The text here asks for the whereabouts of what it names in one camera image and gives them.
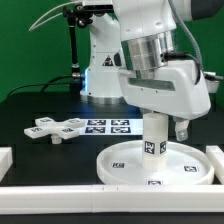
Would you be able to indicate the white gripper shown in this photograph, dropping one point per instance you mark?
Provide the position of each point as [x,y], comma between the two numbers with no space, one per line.
[173,91]

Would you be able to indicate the white round table top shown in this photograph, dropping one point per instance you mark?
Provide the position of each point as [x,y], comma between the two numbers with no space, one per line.
[132,163]

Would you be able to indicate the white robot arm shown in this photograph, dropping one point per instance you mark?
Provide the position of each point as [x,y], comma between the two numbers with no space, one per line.
[153,32]

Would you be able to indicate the white right fence bar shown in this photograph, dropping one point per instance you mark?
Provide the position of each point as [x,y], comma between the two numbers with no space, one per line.
[216,157]

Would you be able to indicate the white fence bar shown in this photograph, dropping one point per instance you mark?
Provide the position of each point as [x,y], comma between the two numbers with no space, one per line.
[111,198]
[6,160]
[216,157]

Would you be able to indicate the white fiducial marker sheet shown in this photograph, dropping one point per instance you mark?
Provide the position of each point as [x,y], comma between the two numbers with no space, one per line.
[112,127]

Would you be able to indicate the white cross-shaped table base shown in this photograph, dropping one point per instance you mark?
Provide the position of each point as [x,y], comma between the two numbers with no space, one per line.
[57,130]

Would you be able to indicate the white front fence bar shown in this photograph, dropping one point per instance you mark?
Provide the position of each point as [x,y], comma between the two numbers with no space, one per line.
[111,198]

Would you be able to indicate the white left fence bar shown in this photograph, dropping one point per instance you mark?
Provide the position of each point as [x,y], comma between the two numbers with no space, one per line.
[6,160]

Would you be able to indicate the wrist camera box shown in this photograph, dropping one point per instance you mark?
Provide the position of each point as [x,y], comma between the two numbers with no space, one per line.
[212,81]

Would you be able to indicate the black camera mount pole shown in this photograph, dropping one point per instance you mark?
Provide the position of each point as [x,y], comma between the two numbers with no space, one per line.
[76,17]

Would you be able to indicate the black camera on mount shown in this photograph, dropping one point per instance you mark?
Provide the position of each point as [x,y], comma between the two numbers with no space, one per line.
[104,6]

